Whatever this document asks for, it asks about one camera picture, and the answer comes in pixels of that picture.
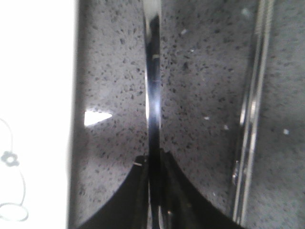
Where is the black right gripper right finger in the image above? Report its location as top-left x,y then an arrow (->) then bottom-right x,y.
160,149 -> 242,229

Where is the cream rabbit serving tray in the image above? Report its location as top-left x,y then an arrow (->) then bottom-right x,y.
0,0 -> 77,229

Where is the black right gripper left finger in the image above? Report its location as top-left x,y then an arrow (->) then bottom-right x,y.
77,156 -> 149,229

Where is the silver metal fork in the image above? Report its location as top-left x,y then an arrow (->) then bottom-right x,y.
142,0 -> 162,229

